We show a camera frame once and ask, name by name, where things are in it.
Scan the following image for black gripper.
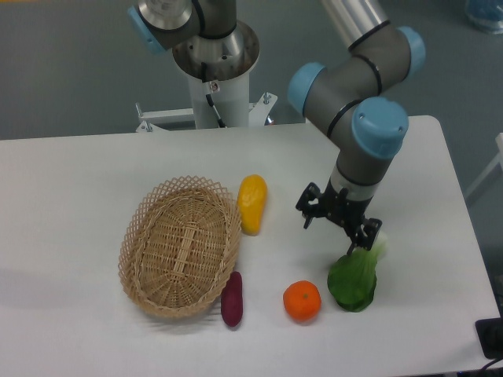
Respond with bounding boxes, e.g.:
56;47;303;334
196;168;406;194
296;182;383;254

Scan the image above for orange fruit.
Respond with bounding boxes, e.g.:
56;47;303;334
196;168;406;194
283;280;321;323

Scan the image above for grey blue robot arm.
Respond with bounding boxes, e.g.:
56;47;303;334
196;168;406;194
128;1;425;250

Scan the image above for green bok choy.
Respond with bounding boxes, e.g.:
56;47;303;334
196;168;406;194
327;232;388;313

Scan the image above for yellow mango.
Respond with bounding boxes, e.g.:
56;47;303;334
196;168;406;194
237;174;268;236

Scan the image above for purple sweet potato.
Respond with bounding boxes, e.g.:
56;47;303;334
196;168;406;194
221;271;244;328

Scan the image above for woven wicker basket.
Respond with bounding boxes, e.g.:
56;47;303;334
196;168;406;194
118;176;241;319

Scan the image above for black device at table edge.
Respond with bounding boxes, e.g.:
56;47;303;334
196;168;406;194
475;318;502;359

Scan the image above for blue bag in corner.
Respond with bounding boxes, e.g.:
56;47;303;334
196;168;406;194
464;0;502;35

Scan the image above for black cable on pedestal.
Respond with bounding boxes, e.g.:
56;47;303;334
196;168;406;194
200;61;227;129

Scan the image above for white frame at right edge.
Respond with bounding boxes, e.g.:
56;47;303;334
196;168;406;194
464;133;502;206

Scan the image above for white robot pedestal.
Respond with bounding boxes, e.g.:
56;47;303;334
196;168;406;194
135;21;277;132

